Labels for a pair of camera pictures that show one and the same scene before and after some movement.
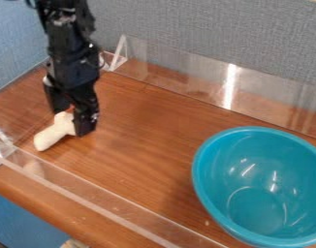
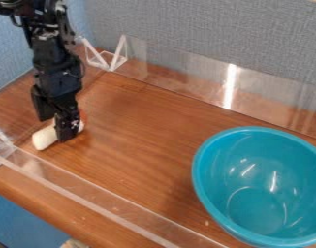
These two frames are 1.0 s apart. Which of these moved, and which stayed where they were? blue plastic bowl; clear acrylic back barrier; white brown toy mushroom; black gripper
Moved: black gripper
Stayed: white brown toy mushroom; blue plastic bowl; clear acrylic back barrier
